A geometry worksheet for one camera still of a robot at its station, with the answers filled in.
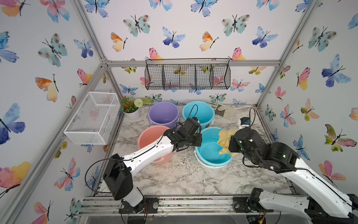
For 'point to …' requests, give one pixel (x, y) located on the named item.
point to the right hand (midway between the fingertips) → (231, 137)
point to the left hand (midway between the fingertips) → (202, 139)
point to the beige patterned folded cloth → (224, 111)
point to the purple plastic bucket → (164, 114)
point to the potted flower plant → (130, 108)
